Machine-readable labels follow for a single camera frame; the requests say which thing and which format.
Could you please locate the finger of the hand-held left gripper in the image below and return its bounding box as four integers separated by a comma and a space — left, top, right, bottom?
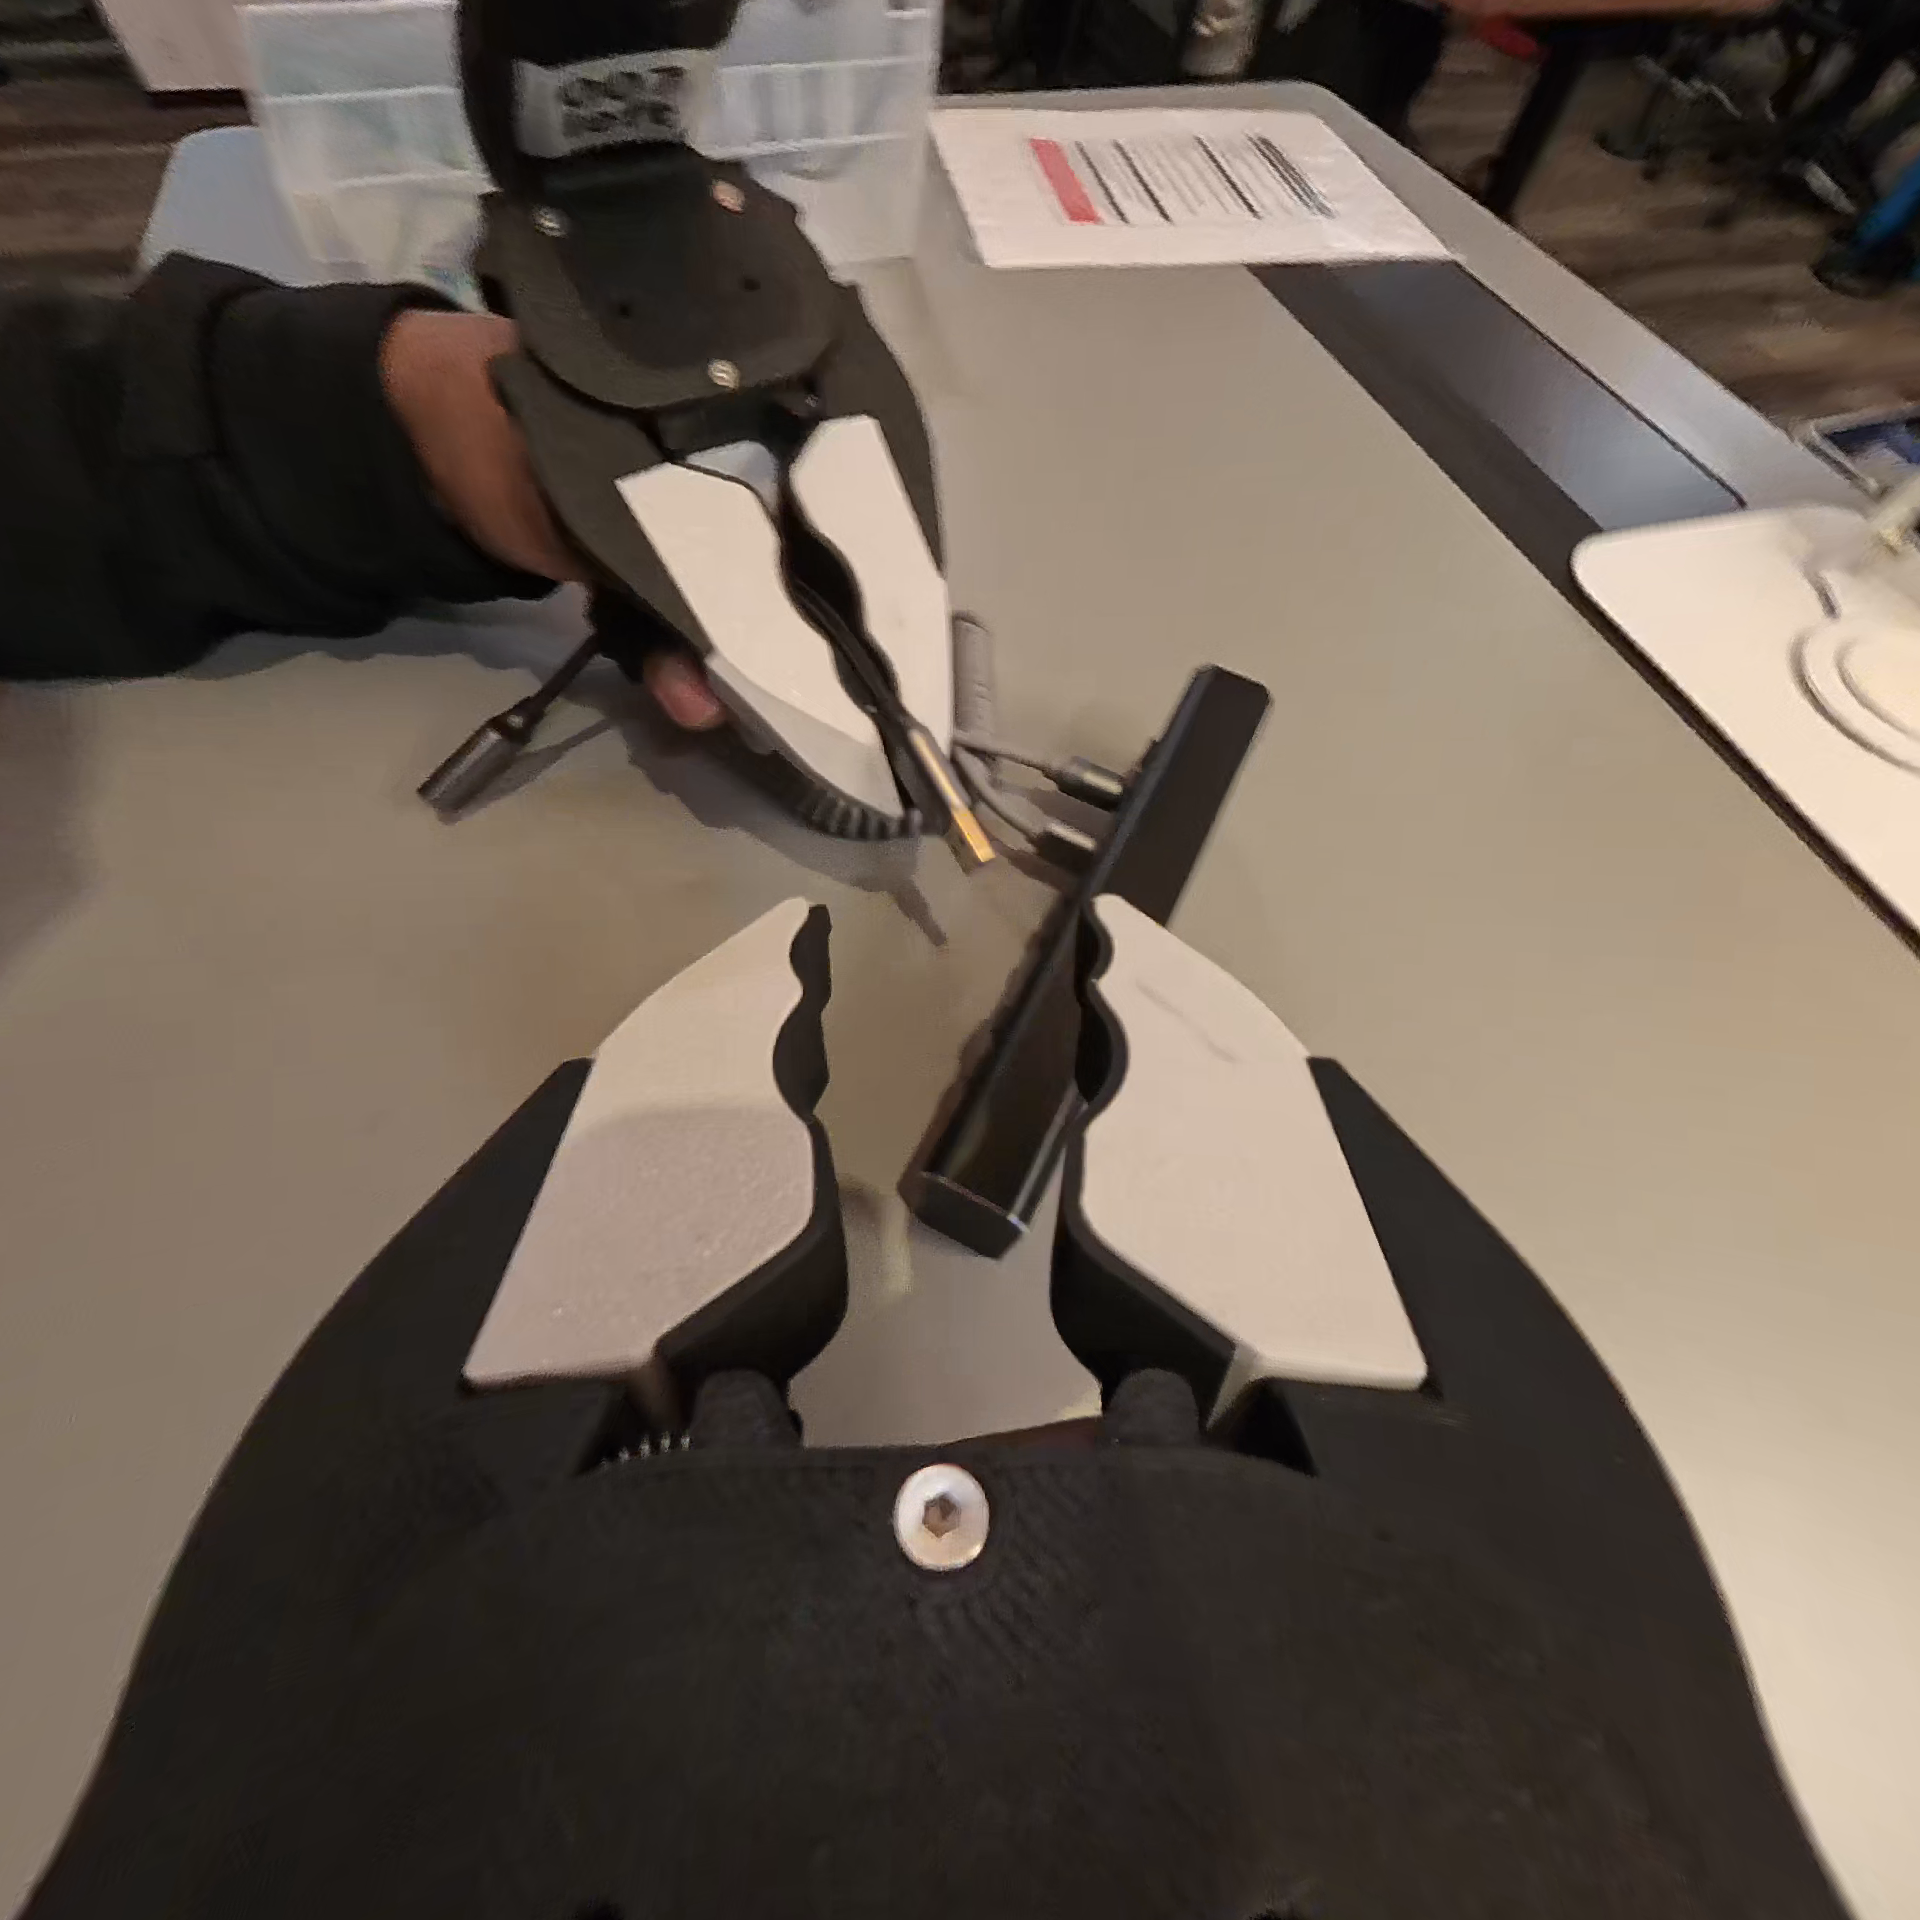
786, 415, 960, 746
616, 454, 906, 822

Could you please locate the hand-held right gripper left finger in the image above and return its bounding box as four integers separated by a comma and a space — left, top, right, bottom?
461, 900, 848, 1419

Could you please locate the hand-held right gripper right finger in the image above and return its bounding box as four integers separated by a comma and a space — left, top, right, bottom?
1050, 895, 1432, 1419

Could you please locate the grey USB cable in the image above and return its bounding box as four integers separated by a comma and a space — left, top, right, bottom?
948, 607, 1146, 903

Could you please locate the black USB hub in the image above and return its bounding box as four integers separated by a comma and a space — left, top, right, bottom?
896, 663, 1274, 1259

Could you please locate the black braided USB cable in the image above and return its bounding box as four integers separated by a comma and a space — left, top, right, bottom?
417, 509, 1002, 883

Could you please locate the clear plastic organizer box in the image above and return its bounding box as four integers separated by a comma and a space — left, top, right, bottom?
241, 0, 940, 204

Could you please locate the person's left forearm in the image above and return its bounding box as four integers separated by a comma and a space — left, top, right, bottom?
0, 252, 565, 684

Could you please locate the person's left hand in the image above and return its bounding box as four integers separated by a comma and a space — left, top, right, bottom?
379, 305, 732, 735

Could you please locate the paper sheet with red label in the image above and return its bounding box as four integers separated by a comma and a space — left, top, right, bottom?
931, 106, 1466, 271

